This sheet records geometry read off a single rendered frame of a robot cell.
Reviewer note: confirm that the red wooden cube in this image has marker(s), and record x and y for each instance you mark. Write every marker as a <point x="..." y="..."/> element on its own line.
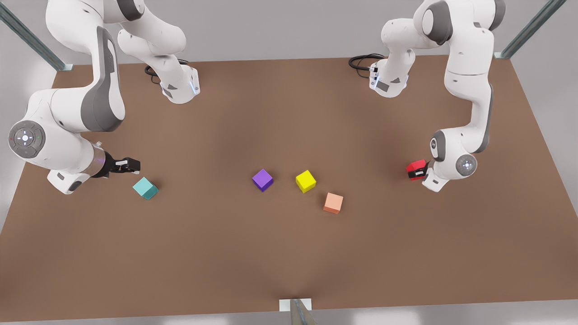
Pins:
<point x="414" y="166"/>

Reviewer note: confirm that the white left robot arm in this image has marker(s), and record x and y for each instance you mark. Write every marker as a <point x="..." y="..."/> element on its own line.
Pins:
<point x="467" y="67"/>

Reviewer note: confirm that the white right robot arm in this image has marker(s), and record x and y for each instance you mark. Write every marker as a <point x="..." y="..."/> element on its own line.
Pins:
<point x="67" y="108"/>

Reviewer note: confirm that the teal blue wooden cube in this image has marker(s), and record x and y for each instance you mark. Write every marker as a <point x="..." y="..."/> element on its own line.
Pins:
<point x="145" y="188"/>

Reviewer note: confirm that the salmon orange wooden cube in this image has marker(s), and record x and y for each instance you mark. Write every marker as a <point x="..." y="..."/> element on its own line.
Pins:
<point x="333" y="202"/>

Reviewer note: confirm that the yellow wooden cube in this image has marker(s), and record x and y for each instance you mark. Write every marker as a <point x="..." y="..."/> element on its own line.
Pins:
<point x="305" y="181"/>

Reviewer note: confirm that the purple wooden cube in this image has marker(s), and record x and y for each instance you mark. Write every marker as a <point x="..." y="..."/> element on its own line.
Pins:
<point x="262" y="179"/>

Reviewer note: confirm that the silver frame post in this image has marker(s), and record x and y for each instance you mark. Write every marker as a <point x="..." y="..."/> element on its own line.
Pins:
<point x="31" y="38"/>
<point x="299" y="311"/>
<point x="528" y="29"/>

